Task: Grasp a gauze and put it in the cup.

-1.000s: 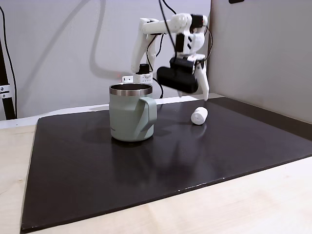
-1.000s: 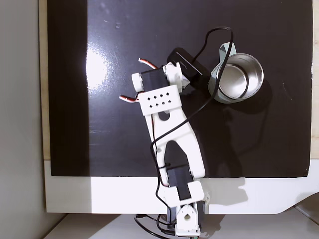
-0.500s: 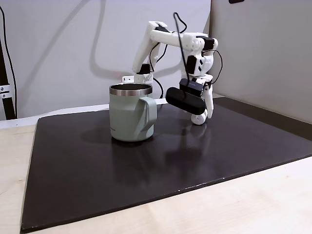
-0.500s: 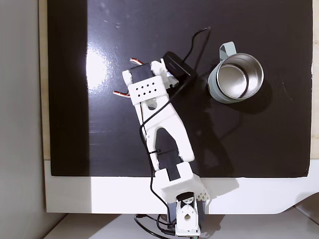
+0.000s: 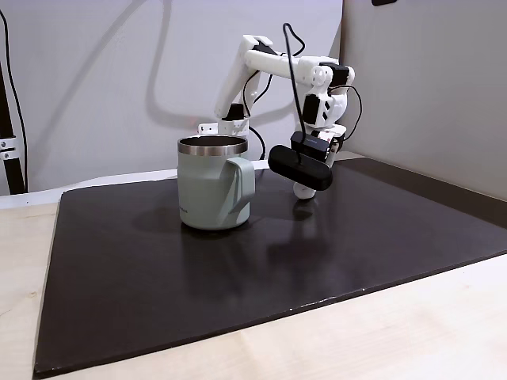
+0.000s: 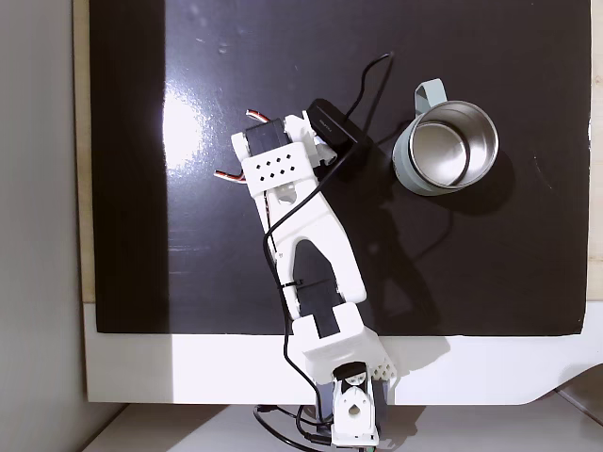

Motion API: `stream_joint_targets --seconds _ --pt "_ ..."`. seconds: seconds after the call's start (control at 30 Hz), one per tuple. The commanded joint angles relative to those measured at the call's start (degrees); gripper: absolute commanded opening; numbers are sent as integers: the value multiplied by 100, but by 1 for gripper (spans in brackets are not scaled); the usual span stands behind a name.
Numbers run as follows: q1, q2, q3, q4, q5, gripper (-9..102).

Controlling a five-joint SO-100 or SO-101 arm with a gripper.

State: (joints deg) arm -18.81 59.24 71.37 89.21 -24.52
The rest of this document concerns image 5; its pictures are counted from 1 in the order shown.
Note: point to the black stand pole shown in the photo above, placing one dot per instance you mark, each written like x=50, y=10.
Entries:
x=12, y=174

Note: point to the black wall fixture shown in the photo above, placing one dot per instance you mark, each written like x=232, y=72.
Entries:
x=384, y=2

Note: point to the sage green steel mug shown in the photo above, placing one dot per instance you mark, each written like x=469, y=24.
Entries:
x=206, y=190

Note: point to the black oval camera box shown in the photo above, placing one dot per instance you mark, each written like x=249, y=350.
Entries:
x=299, y=168

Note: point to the white stand bracket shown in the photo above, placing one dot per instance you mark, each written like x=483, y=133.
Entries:
x=8, y=148

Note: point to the black table mat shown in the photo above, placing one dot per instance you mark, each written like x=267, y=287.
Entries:
x=277, y=257

